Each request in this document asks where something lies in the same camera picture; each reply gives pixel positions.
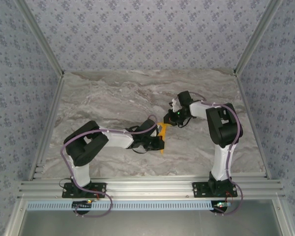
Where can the aluminium table side rail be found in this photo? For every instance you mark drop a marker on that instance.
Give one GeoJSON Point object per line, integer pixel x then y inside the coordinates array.
{"type": "Point", "coordinates": [54, 98]}
{"type": "Point", "coordinates": [244, 98]}

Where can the aluminium frame post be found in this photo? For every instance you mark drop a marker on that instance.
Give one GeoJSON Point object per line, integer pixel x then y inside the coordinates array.
{"type": "Point", "coordinates": [42, 37]}
{"type": "Point", "coordinates": [255, 37]}

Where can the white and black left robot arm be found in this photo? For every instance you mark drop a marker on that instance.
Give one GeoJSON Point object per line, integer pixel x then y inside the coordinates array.
{"type": "Point", "coordinates": [83, 147]}

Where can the small black controller board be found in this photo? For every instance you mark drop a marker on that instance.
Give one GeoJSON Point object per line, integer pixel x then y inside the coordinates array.
{"type": "Point", "coordinates": [221, 204]}
{"type": "Point", "coordinates": [81, 205]}

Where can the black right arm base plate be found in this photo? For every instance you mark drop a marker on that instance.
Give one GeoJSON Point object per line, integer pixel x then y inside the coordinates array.
{"type": "Point", "coordinates": [199, 190]}

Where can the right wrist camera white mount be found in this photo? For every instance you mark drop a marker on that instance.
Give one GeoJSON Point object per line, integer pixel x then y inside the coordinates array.
{"type": "Point", "coordinates": [173, 103]}

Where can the aluminium cross rail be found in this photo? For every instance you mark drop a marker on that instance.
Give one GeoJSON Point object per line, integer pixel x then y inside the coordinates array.
{"type": "Point", "coordinates": [147, 189]}

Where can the steel sheet tray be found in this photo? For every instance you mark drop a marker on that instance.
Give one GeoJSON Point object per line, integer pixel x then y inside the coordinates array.
{"type": "Point", "coordinates": [147, 223]}

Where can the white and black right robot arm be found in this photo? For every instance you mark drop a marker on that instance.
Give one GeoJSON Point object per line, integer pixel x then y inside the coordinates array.
{"type": "Point", "coordinates": [223, 127]}

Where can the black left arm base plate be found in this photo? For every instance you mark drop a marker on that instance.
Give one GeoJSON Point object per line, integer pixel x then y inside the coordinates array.
{"type": "Point", "coordinates": [66, 194]}

